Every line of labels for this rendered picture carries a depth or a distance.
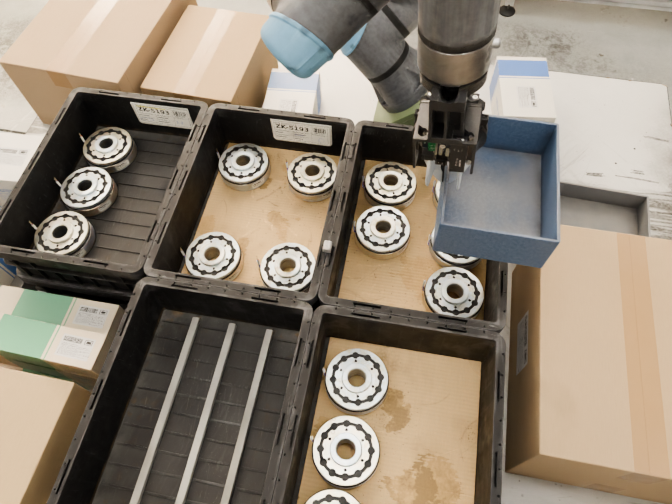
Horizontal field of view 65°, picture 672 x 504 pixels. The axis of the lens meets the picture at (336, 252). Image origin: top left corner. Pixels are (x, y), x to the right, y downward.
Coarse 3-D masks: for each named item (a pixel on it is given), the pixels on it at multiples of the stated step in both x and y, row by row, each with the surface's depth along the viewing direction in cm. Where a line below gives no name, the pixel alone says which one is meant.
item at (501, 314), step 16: (384, 128) 102; (400, 128) 102; (352, 144) 100; (352, 160) 100; (336, 224) 92; (336, 240) 90; (320, 288) 86; (320, 304) 86; (336, 304) 84; (352, 304) 84; (368, 304) 84; (432, 320) 82; (448, 320) 82; (464, 320) 83; (480, 320) 82; (496, 320) 82
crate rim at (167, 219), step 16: (208, 112) 106; (240, 112) 106; (256, 112) 105; (272, 112) 105; (288, 112) 105; (208, 128) 104; (352, 128) 102; (192, 160) 100; (336, 176) 97; (176, 192) 96; (336, 192) 95; (176, 208) 95; (336, 208) 94; (160, 240) 91; (320, 256) 90; (144, 272) 88; (160, 272) 88; (176, 272) 88; (320, 272) 87; (224, 288) 86; (240, 288) 86; (272, 288) 86
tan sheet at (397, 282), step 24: (360, 192) 107; (432, 192) 107; (408, 216) 104; (432, 216) 104; (360, 264) 99; (384, 264) 99; (408, 264) 99; (432, 264) 99; (480, 264) 98; (360, 288) 97; (384, 288) 96; (408, 288) 96; (480, 312) 94
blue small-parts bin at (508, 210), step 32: (512, 128) 77; (544, 128) 76; (480, 160) 80; (512, 160) 80; (544, 160) 78; (448, 192) 77; (480, 192) 77; (512, 192) 77; (544, 192) 75; (448, 224) 67; (480, 224) 75; (512, 224) 75; (544, 224) 73; (480, 256) 72; (512, 256) 70; (544, 256) 69
